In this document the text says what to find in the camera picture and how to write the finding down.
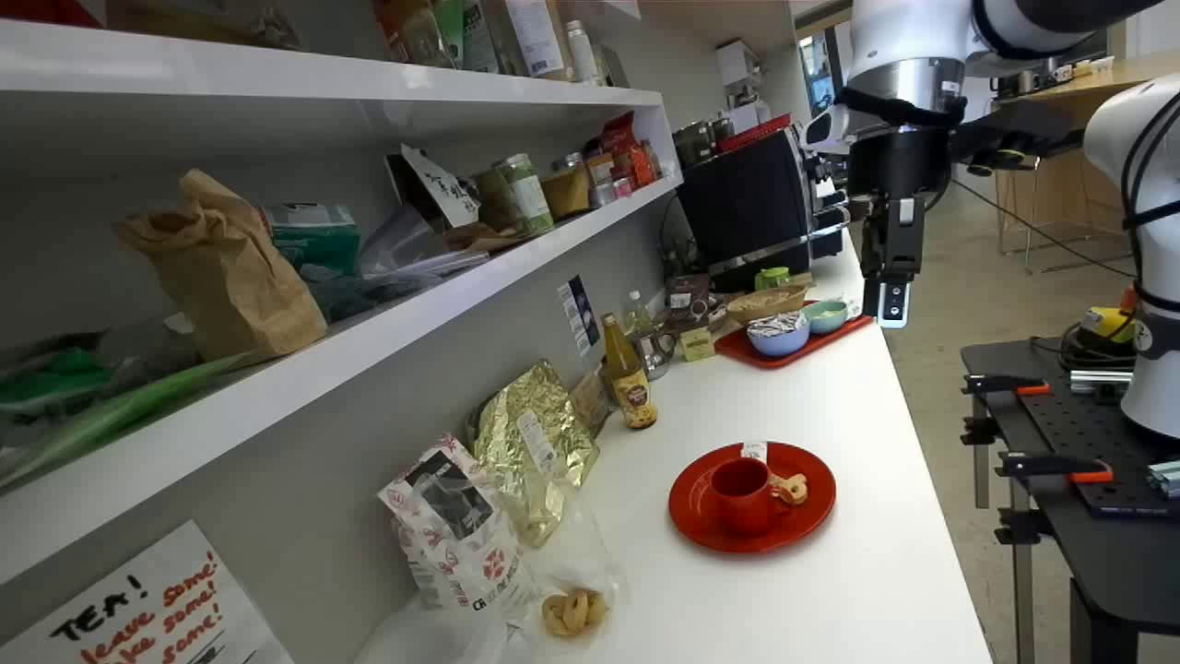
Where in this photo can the teal small bowl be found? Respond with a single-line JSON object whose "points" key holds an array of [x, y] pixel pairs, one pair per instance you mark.
{"points": [[827, 314]]}

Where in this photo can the blue white bowl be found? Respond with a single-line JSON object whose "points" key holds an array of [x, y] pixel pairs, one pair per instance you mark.
{"points": [[780, 333]]}

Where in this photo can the white tea sign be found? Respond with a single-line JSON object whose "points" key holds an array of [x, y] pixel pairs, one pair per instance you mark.
{"points": [[176, 603]]}

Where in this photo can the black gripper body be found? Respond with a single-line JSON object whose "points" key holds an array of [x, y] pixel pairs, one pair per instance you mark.
{"points": [[902, 170]]}

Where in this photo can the white printed coffee bag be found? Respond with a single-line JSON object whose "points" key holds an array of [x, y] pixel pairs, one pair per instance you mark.
{"points": [[451, 529]]}

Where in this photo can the gold foil bag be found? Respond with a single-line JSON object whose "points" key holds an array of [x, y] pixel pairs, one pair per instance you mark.
{"points": [[536, 453]]}

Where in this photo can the white wall shelf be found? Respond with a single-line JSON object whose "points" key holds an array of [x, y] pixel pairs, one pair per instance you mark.
{"points": [[350, 168]]}

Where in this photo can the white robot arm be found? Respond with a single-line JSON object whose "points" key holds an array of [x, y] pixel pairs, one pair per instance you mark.
{"points": [[903, 106]]}

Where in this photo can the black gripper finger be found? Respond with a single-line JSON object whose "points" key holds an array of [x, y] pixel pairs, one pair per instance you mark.
{"points": [[898, 306], [874, 299]]}

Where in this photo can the orange handled clamp front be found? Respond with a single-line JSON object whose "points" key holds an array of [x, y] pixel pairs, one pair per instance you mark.
{"points": [[1054, 467]]}

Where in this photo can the red cup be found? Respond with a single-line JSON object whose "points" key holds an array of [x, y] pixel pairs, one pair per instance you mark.
{"points": [[742, 497]]}

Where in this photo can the green label jar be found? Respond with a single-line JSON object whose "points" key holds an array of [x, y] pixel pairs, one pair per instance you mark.
{"points": [[510, 197]]}

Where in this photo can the red plate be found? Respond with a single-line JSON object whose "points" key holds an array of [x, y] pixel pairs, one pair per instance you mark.
{"points": [[696, 518]]}

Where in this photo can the brown paper bag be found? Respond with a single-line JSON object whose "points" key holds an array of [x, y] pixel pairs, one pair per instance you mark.
{"points": [[222, 272]]}

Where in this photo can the orange handled clamp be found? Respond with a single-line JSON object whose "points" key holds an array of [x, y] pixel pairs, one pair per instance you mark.
{"points": [[1004, 386], [1054, 467]]}

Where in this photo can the small pastry on plate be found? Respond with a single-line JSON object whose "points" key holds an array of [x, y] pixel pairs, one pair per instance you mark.
{"points": [[795, 488]]}

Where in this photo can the black optical breadboard table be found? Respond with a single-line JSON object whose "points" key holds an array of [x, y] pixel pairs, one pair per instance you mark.
{"points": [[1123, 541]]}

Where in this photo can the green plastic packets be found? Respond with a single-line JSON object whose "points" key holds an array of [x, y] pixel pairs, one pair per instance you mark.
{"points": [[113, 418]]}

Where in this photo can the red tray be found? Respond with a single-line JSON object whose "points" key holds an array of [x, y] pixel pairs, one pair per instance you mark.
{"points": [[745, 352]]}

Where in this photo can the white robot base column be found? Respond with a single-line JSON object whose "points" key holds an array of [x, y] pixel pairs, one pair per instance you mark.
{"points": [[1134, 141]]}

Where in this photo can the yellow juice bottle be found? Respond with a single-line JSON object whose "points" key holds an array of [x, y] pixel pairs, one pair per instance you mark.
{"points": [[629, 377]]}

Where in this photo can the orange handled clamp rear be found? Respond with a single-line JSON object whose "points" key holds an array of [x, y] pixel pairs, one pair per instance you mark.
{"points": [[1004, 386]]}

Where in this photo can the clear bag with cookies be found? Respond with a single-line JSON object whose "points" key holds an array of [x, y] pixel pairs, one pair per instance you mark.
{"points": [[576, 593]]}

